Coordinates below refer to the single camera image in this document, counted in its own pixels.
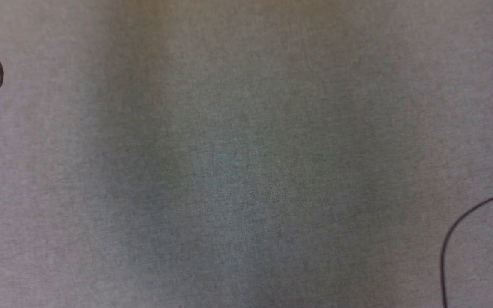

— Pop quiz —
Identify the grey-green fabric sofa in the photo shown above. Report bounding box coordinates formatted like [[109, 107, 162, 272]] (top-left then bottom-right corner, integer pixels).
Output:
[[0, 0, 493, 308]]

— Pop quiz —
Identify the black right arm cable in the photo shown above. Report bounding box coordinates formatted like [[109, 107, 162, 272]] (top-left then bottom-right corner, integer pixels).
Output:
[[440, 187, 493, 308]]

